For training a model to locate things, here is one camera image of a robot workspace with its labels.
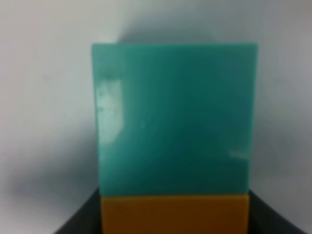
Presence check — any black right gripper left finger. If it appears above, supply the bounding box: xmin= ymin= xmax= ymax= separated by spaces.
xmin=56 ymin=189 xmax=102 ymax=234

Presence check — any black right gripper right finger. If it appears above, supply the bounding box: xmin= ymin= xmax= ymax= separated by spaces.
xmin=248 ymin=190 xmax=305 ymax=234

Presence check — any orange cube block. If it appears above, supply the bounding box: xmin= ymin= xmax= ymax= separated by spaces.
xmin=101 ymin=194 xmax=250 ymax=234

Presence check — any green cube block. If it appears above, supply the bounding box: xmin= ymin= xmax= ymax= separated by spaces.
xmin=91 ymin=43 xmax=258 ymax=196

